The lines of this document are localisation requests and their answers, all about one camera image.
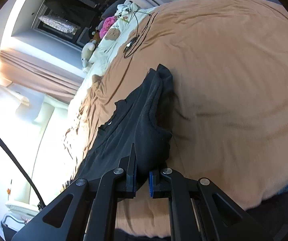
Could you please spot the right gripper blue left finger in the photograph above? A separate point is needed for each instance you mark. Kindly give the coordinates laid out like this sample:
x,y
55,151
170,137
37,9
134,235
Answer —
x,y
130,184

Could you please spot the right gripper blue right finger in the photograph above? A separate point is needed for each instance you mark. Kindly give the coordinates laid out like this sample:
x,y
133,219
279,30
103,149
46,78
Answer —
x,y
159,186

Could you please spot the black t-shirt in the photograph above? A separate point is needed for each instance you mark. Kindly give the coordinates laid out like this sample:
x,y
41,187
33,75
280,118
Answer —
x,y
132,122

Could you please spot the pink clothing pile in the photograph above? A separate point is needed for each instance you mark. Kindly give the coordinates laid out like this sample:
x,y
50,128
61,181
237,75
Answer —
x,y
108,22

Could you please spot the beige plush toy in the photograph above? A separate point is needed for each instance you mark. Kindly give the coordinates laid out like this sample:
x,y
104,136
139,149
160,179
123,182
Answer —
x,y
87,52

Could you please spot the orange-brown blanket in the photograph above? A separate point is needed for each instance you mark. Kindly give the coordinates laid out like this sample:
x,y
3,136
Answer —
x,y
229,61

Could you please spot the cream bear print bedding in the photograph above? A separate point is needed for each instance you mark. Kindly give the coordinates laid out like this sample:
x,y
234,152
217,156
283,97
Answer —
x,y
128,16

